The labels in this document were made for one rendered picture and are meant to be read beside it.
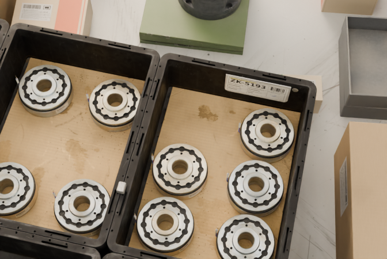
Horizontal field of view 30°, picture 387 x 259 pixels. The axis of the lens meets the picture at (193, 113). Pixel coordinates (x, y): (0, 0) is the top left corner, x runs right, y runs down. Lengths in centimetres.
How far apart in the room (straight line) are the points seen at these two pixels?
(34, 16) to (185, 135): 46
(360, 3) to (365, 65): 17
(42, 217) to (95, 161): 14
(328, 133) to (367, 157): 21
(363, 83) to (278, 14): 28
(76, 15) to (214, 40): 31
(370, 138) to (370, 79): 23
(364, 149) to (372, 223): 14
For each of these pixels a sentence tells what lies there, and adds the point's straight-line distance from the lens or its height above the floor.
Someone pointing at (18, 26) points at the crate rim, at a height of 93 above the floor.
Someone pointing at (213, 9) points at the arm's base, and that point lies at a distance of 164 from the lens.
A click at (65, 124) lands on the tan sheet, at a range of 143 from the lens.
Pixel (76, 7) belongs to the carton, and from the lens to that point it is 165.
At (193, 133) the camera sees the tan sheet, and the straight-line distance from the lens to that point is 141.
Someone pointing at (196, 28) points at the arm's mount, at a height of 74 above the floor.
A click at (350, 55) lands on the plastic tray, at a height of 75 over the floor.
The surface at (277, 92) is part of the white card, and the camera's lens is 139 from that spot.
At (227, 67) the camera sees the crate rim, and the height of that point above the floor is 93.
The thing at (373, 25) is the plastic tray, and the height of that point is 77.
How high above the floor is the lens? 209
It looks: 62 degrees down
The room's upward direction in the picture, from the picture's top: 2 degrees clockwise
